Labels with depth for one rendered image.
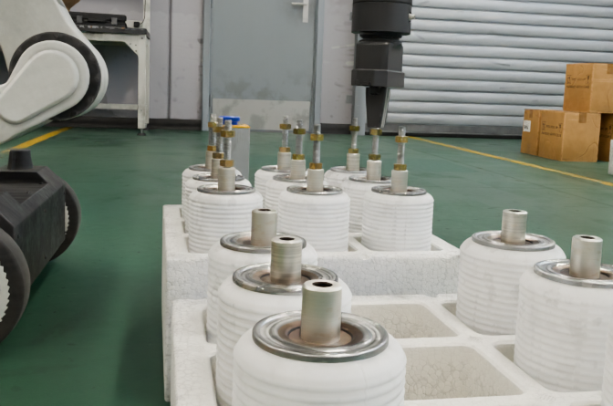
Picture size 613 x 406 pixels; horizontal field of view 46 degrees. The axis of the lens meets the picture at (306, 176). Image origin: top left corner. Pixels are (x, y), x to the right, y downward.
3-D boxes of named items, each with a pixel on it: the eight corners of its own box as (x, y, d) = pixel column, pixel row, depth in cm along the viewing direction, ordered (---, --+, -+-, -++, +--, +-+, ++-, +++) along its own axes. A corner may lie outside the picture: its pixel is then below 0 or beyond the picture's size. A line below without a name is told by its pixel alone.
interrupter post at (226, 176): (237, 193, 93) (238, 168, 92) (219, 194, 92) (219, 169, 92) (233, 191, 95) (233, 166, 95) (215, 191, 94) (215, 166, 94)
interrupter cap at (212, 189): (262, 196, 91) (262, 191, 91) (202, 197, 89) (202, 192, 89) (247, 188, 98) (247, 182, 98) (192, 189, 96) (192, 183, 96)
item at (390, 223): (345, 320, 99) (350, 191, 97) (378, 305, 107) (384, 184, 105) (407, 336, 94) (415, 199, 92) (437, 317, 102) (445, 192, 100)
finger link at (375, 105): (365, 127, 109) (367, 86, 108) (385, 128, 108) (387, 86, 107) (361, 127, 108) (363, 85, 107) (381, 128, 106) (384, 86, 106)
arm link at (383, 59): (363, 86, 116) (367, 10, 114) (421, 88, 112) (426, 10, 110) (334, 84, 104) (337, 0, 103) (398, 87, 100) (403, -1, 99)
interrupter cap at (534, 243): (493, 255, 63) (493, 247, 63) (458, 236, 70) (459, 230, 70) (571, 255, 64) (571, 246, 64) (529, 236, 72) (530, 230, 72)
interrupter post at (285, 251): (271, 288, 50) (272, 242, 50) (265, 279, 52) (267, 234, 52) (305, 288, 50) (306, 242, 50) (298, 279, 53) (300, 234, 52)
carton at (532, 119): (560, 153, 499) (564, 109, 495) (578, 156, 475) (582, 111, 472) (520, 151, 494) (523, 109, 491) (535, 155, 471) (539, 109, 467)
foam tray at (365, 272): (164, 402, 87) (166, 258, 85) (161, 306, 125) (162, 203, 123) (462, 387, 96) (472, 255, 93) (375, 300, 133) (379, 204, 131)
